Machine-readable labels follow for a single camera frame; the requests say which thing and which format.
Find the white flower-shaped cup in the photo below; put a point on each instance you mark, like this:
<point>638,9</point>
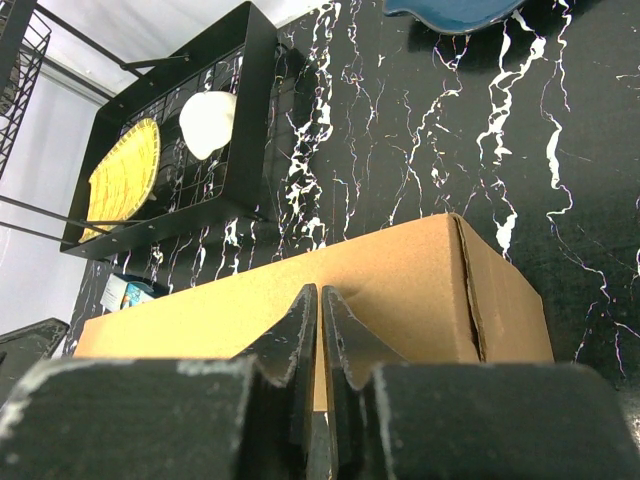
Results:
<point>206,122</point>

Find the brown cardboard box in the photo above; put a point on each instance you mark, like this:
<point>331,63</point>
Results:
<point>431,289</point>

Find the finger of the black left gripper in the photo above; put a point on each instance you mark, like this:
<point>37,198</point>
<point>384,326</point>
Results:
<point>22,348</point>

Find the silver blue toothpaste tube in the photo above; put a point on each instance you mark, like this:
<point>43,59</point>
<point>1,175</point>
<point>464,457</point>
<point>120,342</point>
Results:
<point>123,292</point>

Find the woven bamboo tray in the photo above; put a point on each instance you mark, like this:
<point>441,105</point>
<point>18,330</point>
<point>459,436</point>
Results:
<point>124,179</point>

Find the black wire dish rack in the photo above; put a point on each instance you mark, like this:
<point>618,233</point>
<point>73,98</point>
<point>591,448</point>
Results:
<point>237,54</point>

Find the dark blue leaf dish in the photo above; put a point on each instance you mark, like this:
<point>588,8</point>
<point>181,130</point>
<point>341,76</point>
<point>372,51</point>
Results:
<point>453,17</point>

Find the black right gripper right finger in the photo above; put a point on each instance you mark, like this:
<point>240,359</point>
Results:
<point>391,419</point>

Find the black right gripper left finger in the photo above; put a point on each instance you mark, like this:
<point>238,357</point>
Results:
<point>248,417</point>

